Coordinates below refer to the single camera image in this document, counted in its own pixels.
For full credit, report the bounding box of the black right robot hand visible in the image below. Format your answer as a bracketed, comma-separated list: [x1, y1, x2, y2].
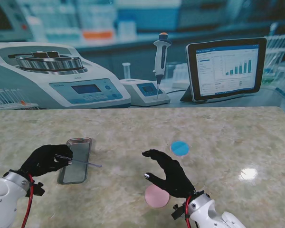
[142, 149, 196, 199]

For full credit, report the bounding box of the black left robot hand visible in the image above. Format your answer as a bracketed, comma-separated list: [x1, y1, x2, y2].
[19, 144, 74, 177]

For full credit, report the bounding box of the pink culture dish lid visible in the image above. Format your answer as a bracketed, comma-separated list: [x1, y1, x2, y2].
[144, 184, 171, 209]

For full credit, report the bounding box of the blue round lid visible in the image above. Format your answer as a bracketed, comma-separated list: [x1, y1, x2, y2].
[170, 140, 190, 158]

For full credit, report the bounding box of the stainless steel tray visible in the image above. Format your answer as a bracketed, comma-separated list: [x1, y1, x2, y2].
[57, 137, 93, 185]

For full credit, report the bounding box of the printed laboratory backdrop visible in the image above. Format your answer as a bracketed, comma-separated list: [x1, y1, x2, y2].
[0, 0, 285, 112]

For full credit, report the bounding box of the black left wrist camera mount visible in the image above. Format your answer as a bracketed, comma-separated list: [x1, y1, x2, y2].
[26, 181, 45, 198]

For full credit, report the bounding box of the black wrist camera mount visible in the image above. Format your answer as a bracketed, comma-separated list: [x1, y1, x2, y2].
[26, 181, 45, 198]
[171, 204, 188, 220]

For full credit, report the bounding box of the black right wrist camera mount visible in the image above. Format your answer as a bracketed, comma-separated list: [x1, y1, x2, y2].
[171, 204, 188, 220]

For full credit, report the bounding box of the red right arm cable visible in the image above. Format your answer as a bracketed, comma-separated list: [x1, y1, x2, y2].
[184, 196, 193, 228]

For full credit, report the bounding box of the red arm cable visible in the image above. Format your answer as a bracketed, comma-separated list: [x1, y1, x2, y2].
[184, 196, 193, 228]
[21, 174, 36, 228]

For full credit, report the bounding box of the red left arm cable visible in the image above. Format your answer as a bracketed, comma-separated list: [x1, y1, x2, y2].
[21, 174, 36, 228]

